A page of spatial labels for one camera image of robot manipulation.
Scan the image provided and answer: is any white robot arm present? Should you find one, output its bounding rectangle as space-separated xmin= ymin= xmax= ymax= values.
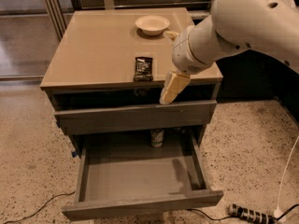
xmin=160 ymin=0 xmax=299 ymax=105

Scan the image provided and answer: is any black floor cable left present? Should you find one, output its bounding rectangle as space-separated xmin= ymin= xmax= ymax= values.
xmin=2 ymin=190 xmax=77 ymax=224

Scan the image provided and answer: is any open grey middle drawer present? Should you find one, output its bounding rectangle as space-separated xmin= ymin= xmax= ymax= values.
xmin=63 ymin=132 xmax=223 ymax=221

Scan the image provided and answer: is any black power strip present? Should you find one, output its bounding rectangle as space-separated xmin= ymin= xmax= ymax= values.
xmin=228 ymin=203 xmax=276 ymax=224

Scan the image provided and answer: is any blue tape piece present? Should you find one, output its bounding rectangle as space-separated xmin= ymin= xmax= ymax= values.
xmin=71 ymin=151 xmax=78 ymax=158

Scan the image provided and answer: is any white can in drawer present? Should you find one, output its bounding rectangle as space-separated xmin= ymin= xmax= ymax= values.
xmin=150 ymin=129 xmax=164 ymax=147

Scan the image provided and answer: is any white bowl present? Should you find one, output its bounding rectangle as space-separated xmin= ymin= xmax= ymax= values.
xmin=135 ymin=15 xmax=170 ymax=36

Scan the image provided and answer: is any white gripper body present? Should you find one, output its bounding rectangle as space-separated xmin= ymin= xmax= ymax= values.
xmin=172 ymin=25 xmax=214 ymax=75

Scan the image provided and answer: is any black rxbar chocolate wrapper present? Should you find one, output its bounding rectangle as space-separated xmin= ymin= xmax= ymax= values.
xmin=134 ymin=57 xmax=153 ymax=81

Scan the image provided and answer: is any black power strip cable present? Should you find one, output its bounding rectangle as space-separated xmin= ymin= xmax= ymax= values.
xmin=186 ymin=208 xmax=232 ymax=222

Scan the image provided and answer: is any white cable with plug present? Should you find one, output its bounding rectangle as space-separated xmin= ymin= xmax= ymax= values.
xmin=273 ymin=134 xmax=299 ymax=220

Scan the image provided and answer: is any grey drawer cabinet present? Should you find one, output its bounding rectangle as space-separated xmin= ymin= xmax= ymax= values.
xmin=41 ymin=8 xmax=222 ymax=151

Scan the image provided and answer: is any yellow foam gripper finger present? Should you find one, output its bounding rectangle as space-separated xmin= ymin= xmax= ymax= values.
xmin=164 ymin=31 xmax=178 ymax=41
xmin=159 ymin=71 xmax=191 ymax=105

